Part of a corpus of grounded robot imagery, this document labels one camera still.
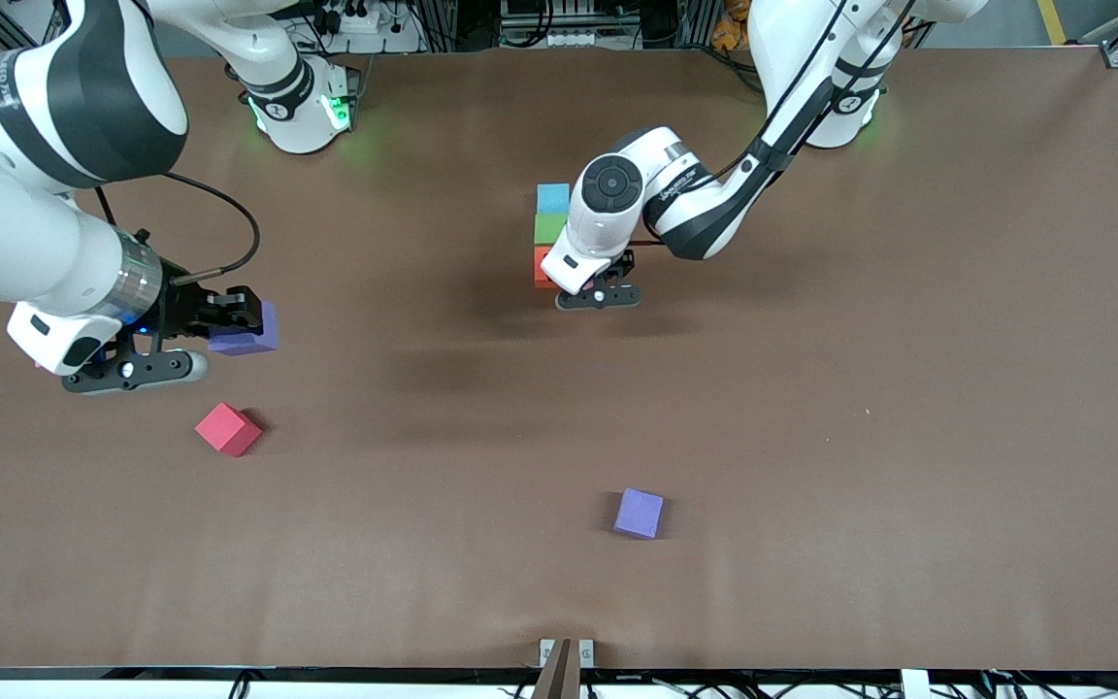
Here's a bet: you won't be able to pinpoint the purple foam cube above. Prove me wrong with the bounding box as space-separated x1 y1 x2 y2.
208 300 280 357
613 487 666 541

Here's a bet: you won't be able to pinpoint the red foam cube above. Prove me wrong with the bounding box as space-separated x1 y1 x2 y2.
195 402 264 458

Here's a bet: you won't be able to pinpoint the orange snack bags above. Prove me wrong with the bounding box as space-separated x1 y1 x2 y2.
711 0 754 51

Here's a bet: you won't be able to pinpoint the white power strip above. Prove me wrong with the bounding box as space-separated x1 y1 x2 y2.
312 0 424 54

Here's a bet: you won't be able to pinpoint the brown table mat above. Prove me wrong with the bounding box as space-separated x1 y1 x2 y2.
0 47 1118 673

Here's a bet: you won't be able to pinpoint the aluminium camera post with bracket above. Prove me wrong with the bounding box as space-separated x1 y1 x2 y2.
532 638 595 699

